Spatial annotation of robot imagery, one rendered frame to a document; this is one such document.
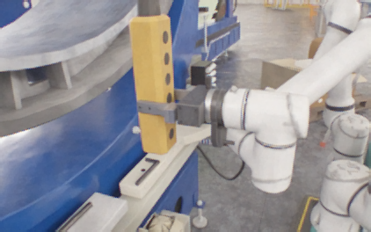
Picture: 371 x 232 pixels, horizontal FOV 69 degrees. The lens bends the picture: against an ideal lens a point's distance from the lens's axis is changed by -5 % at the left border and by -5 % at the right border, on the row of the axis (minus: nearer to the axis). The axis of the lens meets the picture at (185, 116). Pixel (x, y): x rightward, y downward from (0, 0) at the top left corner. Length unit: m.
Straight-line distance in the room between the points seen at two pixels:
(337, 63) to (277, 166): 0.35
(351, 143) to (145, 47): 1.22
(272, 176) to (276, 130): 0.11
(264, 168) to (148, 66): 0.32
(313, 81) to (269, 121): 0.26
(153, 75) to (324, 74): 0.44
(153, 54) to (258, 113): 0.24
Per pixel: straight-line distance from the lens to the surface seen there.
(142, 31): 0.60
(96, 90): 1.06
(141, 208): 1.22
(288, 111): 0.56
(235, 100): 0.57
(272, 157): 0.60
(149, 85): 0.62
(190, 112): 0.57
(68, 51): 0.95
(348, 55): 0.85
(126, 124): 1.27
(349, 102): 1.71
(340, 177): 1.14
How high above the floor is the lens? 1.54
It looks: 24 degrees down
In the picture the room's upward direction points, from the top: 2 degrees counter-clockwise
